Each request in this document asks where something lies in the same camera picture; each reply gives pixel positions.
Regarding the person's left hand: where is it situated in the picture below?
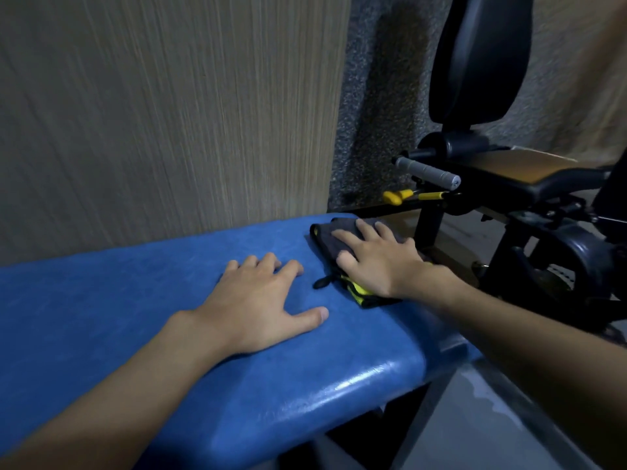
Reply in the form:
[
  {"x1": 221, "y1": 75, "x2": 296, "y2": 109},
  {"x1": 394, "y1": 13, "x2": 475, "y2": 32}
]
[{"x1": 188, "y1": 253, "x2": 330, "y2": 358}]

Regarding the person's right hand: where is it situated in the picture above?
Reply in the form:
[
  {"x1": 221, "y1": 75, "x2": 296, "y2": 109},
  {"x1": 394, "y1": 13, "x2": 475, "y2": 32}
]
[{"x1": 330, "y1": 218, "x2": 444, "y2": 300}]

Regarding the grey and yellow cleaning cloth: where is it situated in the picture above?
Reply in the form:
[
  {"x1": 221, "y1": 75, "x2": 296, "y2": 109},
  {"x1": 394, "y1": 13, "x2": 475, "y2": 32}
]
[{"x1": 309, "y1": 216, "x2": 434, "y2": 309}]

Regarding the blue padded bench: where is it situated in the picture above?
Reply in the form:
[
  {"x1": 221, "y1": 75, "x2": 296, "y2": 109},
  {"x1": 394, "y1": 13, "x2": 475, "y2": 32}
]
[{"x1": 0, "y1": 212, "x2": 483, "y2": 470}]

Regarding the person's right forearm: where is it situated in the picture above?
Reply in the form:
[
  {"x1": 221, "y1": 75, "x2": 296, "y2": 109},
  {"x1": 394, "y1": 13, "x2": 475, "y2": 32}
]
[{"x1": 416, "y1": 264, "x2": 627, "y2": 470}]

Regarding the person's left forearm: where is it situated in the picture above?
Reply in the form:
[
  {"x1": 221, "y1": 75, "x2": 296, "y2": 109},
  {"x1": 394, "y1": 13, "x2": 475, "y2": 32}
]
[{"x1": 0, "y1": 310, "x2": 231, "y2": 470}]

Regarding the black machine seat pad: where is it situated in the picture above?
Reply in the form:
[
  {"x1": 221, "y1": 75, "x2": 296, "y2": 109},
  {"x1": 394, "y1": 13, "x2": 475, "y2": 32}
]
[{"x1": 455, "y1": 145, "x2": 613, "y2": 206}]

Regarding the grey handle grip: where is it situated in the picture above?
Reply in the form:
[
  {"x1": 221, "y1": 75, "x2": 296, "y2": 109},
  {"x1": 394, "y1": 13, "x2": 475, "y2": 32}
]
[{"x1": 393, "y1": 156, "x2": 462, "y2": 191}]

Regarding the black exercise machine frame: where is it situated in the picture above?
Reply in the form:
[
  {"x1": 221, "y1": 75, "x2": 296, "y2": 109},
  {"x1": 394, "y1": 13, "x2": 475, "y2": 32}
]
[{"x1": 342, "y1": 129, "x2": 627, "y2": 338}]

